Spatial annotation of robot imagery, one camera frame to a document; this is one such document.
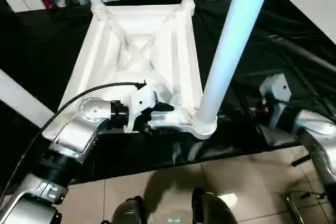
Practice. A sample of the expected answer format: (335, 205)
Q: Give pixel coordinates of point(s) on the white plastic table top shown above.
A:
(105, 51)

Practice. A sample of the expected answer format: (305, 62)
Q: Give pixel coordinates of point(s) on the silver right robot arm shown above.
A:
(315, 129)

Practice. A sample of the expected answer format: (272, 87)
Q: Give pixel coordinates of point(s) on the black padded work mat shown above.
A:
(262, 51)

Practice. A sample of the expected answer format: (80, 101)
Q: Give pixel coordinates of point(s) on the black metal stand foot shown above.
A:
(302, 159)

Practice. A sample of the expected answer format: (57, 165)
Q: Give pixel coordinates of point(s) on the white flat board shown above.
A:
(309, 3)

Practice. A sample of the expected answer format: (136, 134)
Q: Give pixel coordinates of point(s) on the small white jar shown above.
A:
(61, 2)

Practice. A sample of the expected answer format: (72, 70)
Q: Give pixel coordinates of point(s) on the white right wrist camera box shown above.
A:
(278, 87)

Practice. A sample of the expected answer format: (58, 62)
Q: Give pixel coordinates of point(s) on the silver metal floor frame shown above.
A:
(290, 205)

